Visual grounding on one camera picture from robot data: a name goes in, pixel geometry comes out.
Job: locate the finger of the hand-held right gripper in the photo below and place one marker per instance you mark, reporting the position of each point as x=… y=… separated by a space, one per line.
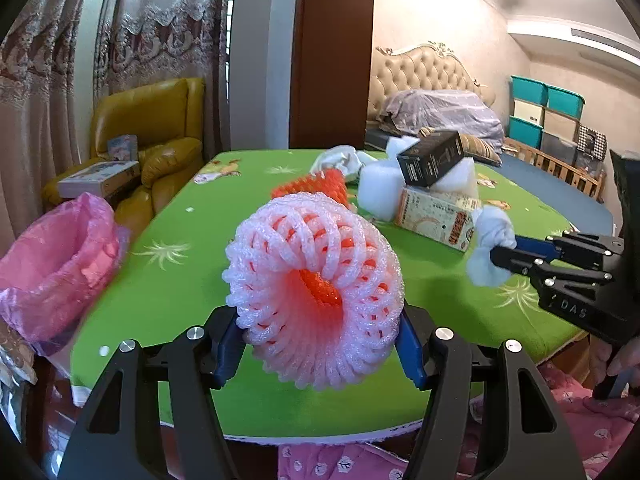
x=515 y=260
x=535 y=247

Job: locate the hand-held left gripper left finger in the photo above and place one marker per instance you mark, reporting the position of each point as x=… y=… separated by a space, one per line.
x=227 y=347

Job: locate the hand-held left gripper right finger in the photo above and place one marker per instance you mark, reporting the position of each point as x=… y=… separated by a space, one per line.
x=411 y=355

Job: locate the white foam corner piece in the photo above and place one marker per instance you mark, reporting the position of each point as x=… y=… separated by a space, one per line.
x=460 y=180

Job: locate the pink foam fruit net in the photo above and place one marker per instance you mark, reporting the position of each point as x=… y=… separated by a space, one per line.
x=280 y=240

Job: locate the white foam block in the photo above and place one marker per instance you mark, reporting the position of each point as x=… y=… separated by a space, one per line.
x=380 y=190

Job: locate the pink plastic bin bag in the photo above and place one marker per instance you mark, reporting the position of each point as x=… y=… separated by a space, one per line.
x=45 y=270

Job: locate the person's right hand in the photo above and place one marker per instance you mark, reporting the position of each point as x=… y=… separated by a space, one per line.
x=625 y=357

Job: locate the beige printed carton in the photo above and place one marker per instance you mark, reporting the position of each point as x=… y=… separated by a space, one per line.
x=430 y=215

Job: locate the green printed tablecloth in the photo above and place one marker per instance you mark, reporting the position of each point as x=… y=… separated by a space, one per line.
x=200 y=240

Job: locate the striped brown pillow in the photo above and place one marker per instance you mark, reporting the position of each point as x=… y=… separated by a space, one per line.
x=480 y=147

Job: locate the black white checked cushion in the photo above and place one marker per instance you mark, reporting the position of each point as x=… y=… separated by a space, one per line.
x=592 y=142

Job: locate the pink floral cloth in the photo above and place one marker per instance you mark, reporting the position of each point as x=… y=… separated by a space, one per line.
x=350 y=465

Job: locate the black cardboard box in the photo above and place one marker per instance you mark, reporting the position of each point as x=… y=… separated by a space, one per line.
x=430 y=160

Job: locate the stack of plastic storage boxes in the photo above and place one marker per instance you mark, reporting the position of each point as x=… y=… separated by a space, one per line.
x=527 y=87

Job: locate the grey purple blanket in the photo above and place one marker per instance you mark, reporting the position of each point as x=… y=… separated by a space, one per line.
x=440 y=110

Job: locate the orange foam fruit net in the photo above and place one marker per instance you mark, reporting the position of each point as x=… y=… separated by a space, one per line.
x=325 y=185

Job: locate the yellow leather armchair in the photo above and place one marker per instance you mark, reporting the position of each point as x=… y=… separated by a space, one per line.
x=165 y=160

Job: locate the small crumpled white bag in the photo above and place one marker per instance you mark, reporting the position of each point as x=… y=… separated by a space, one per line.
x=340 y=157

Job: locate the beige tufted bed headboard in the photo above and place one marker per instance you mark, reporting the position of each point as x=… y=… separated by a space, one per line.
x=430 y=70

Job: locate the silver plastic bag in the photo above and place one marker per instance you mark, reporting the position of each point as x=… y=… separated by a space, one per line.
x=15 y=355

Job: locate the flat white cardboard box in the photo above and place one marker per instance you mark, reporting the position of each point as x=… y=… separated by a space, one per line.
x=95 y=177

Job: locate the brown wooden wardrobe panel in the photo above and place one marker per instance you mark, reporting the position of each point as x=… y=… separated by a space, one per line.
x=330 y=60

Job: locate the beige lace curtain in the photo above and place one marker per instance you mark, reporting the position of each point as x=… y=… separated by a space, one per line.
x=35 y=110
x=150 y=25

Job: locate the wooden bed rail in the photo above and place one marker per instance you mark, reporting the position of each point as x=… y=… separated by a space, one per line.
x=550 y=160

